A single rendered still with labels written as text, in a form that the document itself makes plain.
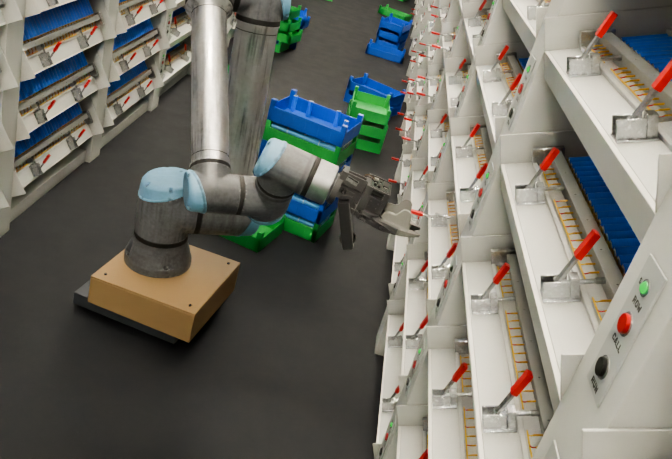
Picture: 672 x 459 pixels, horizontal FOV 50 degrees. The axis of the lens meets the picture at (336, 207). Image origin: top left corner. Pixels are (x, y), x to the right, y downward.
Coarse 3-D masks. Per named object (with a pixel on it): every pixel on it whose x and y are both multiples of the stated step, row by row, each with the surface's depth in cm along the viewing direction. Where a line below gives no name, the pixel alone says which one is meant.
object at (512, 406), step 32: (480, 256) 127; (512, 256) 123; (480, 288) 120; (512, 288) 117; (480, 320) 111; (512, 320) 108; (480, 352) 104; (512, 352) 101; (480, 384) 97; (512, 384) 95; (544, 384) 92; (480, 416) 92; (512, 416) 88; (544, 416) 87; (480, 448) 86; (512, 448) 86
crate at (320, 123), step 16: (288, 96) 277; (272, 112) 263; (288, 112) 261; (304, 112) 281; (320, 112) 278; (304, 128) 261; (320, 128) 259; (336, 128) 274; (352, 128) 264; (336, 144) 259
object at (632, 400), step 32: (640, 256) 58; (608, 320) 60; (640, 352) 53; (576, 384) 63; (640, 384) 53; (576, 416) 61; (608, 416) 55; (640, 416) 54; (544, 448) 66; (576, 448) 59
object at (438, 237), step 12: (432, 192) 199; (444, 192) 198; (432, 204) 197; (444, 204) 196; (432, 228) 184; (444, 228) 183; (432, 240) 178; (444, 240) 177; (456, 240) 176; (432, 252) 172; (444, 252) 171; (432, 264) 167; (444, 264) 166; (432, 288) 157; (432, 300) 143
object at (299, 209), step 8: (336, 200) 283; (288, 208) 274; (296, 208) 273; (304, 208) 272; (312, 208) 271; (320, 208) 270; (328, 208) 276; (304, 216) 273; (312, 216) 272; (320, 216) 271
